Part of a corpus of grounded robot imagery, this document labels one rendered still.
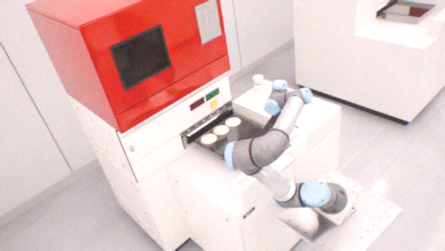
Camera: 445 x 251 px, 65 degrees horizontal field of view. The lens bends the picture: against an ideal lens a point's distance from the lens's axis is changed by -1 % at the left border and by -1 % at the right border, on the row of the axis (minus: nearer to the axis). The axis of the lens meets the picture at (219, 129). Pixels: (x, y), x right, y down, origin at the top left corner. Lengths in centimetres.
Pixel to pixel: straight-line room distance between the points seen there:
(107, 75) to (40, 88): 163
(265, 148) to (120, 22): 90
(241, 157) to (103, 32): 84
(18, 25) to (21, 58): 26
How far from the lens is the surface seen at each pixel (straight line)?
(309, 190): 164
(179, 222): 262
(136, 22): 179
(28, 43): 324
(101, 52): 173
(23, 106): 336
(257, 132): 223
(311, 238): 178
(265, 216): 210
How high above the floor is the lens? 227
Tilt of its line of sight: 37 degrees down
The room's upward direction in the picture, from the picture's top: 11 degrees counter-clockwise
